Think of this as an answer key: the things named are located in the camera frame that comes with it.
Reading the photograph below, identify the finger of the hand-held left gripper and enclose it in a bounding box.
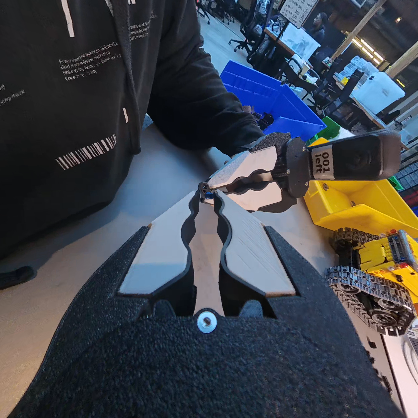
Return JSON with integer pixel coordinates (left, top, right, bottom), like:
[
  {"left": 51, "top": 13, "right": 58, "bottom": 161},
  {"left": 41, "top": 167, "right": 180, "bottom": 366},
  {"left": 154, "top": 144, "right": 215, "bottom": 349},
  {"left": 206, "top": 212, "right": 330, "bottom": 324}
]
[
  {"left": 214, "top": 181, "right": 283, "bottom": 213},
  {"left": 207, "top": 145, "right": 278, "bottom": 191}
]

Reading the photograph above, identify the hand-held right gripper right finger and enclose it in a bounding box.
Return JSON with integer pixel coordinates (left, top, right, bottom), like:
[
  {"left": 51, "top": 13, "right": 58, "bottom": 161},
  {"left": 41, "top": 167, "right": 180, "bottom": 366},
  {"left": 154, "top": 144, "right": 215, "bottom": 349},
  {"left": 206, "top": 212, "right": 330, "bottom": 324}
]
[{"left": 214, "top": 189, "right": 296, "bottom": 317}]

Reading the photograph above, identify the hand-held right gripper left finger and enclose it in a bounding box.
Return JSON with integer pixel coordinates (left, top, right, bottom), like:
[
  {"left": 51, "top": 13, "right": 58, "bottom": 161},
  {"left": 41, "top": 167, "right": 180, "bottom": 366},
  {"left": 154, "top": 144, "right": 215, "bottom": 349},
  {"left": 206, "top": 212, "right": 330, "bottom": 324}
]
[{"left": 118, "top": 190, "right": 201, "bottom": 317}]

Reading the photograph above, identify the person's left forearm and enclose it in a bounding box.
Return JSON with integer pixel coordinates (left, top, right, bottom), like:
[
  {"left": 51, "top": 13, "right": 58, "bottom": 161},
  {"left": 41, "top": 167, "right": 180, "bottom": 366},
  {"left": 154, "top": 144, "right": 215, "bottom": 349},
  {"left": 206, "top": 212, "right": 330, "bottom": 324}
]
[{"left": 147, "top": 0, "right": 265, "bottom": 155}]

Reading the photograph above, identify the grey desk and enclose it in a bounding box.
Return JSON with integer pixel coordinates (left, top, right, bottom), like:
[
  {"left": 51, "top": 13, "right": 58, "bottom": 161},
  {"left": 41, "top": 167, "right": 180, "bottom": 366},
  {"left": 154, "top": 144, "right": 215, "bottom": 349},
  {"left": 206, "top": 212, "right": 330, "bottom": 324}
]
[{"left": 0, "top": 114, "right": 392, "bottom": 418}]

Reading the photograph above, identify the green storage bin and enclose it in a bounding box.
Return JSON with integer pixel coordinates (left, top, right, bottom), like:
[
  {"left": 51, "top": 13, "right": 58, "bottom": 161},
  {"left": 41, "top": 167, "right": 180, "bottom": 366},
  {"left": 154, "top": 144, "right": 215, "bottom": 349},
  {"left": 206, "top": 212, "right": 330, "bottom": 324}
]
[{"left": 307, "top": 116, "right": 355, "bottom": 146}]

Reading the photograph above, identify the blue storage bin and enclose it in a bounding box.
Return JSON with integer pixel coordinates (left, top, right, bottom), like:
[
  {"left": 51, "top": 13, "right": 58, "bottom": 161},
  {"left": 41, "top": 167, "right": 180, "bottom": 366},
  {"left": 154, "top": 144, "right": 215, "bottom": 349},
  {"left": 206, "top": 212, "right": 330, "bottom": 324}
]
[{"left": 220, "top": 60, "right": 327, "bottom": 141}]

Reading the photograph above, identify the yellow parts bin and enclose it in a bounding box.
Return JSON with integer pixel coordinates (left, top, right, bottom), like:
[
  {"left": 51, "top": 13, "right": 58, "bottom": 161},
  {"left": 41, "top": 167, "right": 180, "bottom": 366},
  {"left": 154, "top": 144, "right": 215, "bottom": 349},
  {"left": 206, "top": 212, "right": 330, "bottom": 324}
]
[{"left": 304, "top": 137, "right": 418, "bottom": 239}]

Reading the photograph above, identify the white plastic container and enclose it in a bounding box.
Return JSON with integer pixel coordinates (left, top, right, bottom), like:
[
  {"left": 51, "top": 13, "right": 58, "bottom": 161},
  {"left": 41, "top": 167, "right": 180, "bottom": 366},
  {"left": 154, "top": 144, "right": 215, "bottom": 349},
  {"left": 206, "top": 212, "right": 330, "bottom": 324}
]
[{"left": 351, "top": 71, "right": 406, "bottom": 115}]

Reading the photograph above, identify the shelf of coloured bins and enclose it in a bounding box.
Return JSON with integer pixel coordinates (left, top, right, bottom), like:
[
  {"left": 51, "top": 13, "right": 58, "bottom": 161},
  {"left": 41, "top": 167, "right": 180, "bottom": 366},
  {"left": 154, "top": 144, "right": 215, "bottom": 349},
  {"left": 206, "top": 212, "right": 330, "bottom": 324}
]
[{"left": 389, "top": 157, "right": 418, "bottom": 216}]

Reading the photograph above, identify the yellow tracked brick bulldozer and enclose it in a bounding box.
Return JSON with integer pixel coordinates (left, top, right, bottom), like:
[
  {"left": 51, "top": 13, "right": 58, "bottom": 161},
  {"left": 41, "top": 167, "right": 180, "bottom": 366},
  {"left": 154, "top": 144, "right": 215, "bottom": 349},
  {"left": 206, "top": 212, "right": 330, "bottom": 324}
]
[{"left": 325, "top": 227, "right": 418, "bottom": 337}]

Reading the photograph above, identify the black office chair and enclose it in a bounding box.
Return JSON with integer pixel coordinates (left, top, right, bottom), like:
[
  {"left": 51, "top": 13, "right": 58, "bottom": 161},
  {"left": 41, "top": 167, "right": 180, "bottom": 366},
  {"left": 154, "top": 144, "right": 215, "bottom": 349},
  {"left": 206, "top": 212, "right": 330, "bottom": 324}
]
[{"left": 229, "top": 0, "right": 275, "bottom": 56}]

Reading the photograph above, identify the handwritten sign board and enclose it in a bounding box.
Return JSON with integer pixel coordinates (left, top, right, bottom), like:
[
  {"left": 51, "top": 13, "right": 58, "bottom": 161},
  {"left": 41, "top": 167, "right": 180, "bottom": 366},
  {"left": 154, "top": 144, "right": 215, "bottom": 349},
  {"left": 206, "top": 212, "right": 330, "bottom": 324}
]
[{"left": 280, "top": 0, "right": 319, "bottom": 28}]

